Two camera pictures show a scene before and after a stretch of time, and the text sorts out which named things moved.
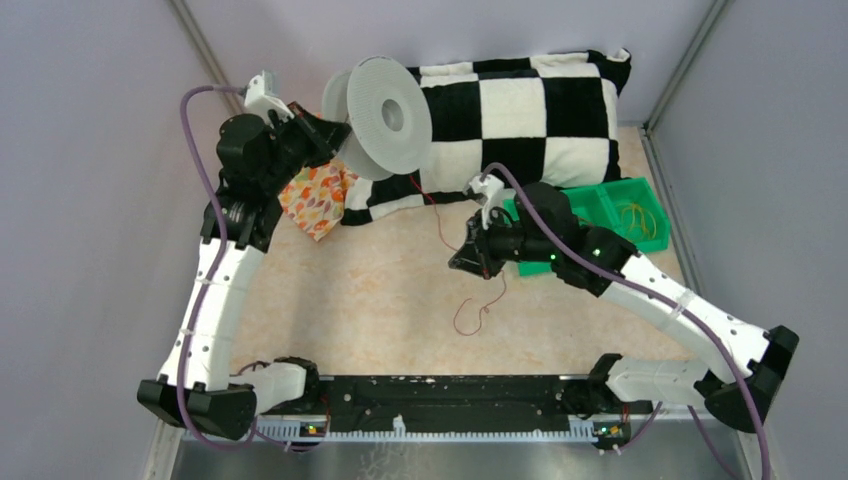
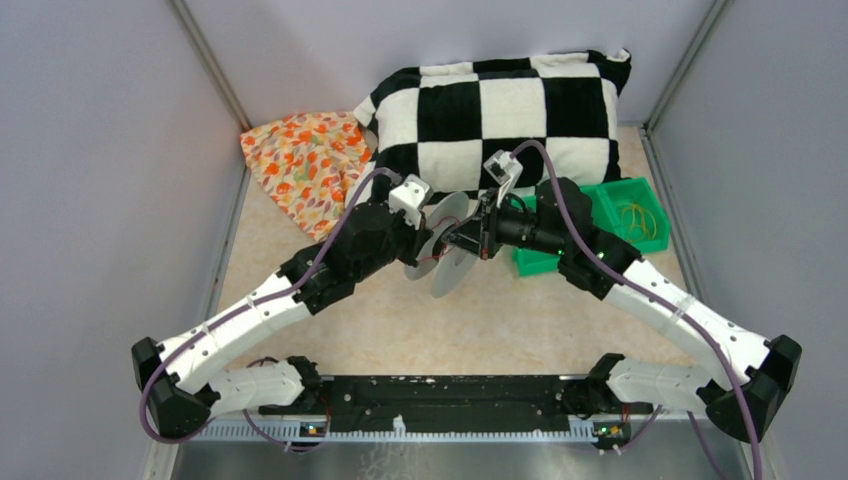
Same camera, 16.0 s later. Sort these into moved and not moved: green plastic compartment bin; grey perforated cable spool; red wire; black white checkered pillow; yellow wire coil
Moved: grey perforated cable spool; red wire
Not moved: green plastic compartment bin; black white checkered pillow; yellow wire coil
